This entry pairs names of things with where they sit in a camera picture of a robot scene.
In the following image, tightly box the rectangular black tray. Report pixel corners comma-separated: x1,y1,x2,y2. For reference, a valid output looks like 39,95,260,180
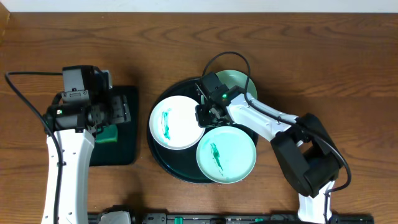
90,86,139,166

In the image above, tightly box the white plate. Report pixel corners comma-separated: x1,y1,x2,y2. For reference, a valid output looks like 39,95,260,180
149,95,205,151

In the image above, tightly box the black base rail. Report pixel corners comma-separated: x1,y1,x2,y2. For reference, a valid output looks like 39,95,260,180
88,212,376,224

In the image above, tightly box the green scrubbing sponge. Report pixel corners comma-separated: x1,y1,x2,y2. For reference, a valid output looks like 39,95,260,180
95,124,118,144

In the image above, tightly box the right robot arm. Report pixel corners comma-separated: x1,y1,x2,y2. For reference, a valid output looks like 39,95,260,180
195,89,347,223

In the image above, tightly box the mint green plate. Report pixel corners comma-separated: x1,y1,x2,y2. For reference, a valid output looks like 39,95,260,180
216,70,257,99
196,126,257,184

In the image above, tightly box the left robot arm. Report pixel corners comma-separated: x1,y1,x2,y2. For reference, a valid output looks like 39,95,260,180
39,86,138,223

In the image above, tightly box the round black tray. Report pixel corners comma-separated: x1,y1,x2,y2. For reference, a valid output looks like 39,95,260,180
147,78,259,184

